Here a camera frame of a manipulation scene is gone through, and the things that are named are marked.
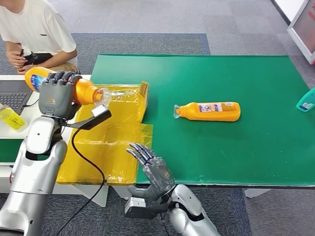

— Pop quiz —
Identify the white table foot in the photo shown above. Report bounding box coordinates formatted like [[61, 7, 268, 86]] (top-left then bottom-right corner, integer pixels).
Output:
[[113, 185, 135, 200], [57, 184, 109, 208], [244, 189, 271, 199]]

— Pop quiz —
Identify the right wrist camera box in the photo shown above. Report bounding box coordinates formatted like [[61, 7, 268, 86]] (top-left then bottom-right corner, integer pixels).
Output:
[[125, 197, 171, 220]]

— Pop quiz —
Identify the small clear yellow-label bottle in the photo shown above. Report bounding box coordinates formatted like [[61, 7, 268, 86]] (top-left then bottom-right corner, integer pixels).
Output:
[[0, 103, 27, 133]]

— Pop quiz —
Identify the green conveyor with black edge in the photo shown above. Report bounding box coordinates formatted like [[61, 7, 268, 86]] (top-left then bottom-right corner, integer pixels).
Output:
[[0, 138, 26, 164]]

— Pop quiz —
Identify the white framed board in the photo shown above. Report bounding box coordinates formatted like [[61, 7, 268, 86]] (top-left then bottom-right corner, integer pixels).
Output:
[[287, 0, 315, 65]]

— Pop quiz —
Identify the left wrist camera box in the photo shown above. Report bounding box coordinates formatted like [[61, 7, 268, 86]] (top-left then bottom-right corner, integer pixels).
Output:
[[66, 104, 113, 131]]

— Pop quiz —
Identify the dark grey laptop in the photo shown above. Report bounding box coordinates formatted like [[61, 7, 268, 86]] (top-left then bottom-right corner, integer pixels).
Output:
[[0, 80, 34, 116]]

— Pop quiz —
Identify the teal plastic bottle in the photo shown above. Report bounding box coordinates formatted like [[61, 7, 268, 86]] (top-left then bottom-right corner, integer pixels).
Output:
[[295, 87, 315, 113]]

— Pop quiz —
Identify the green table mat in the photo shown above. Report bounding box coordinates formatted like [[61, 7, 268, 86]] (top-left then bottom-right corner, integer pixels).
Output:
[[90, 54, 315, 189]]

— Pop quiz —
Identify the black laptop cable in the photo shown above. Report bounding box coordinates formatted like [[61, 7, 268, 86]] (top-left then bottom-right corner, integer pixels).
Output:
[[23, 99, 40, 108]]

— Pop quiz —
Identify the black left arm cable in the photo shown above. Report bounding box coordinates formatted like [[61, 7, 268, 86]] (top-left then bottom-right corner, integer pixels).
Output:
[[55, 128, 107, 236]]

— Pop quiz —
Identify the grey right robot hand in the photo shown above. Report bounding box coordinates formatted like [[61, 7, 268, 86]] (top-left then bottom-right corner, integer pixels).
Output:
[[126, 143, 176, 201]]

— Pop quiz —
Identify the person's left hand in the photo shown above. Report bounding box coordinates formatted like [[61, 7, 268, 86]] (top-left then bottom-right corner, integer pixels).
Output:
[[18, 63, 35, 76]]

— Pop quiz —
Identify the yellow film wrapped cardboard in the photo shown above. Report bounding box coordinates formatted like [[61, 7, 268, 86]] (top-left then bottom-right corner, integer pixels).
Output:
[[57, 81, 153, 186]]

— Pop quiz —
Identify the orange bottle with clear cap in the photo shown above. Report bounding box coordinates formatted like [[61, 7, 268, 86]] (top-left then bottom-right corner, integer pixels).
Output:
[[24, 66, 112, 107], [173, 101, 241, 122]]

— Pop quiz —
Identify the person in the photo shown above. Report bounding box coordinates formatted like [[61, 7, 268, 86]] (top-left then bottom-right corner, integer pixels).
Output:
[[0, 0, 80, 76]]

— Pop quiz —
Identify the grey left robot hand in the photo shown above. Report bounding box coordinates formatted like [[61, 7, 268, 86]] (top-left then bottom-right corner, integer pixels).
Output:
[[38, 71, 83, 121]]

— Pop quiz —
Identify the black handheld controller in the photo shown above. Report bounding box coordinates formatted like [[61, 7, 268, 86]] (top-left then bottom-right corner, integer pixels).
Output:
[[23, 52, 54, 66]]

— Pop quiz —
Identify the person's right hand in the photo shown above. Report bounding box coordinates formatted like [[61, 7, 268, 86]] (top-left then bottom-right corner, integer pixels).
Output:
[[7, 50, 28, 69]]

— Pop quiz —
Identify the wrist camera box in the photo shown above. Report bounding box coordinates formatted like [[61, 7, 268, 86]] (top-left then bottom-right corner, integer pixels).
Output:
[[125, 197, 171, 220], [66, 104, 113, 131]]

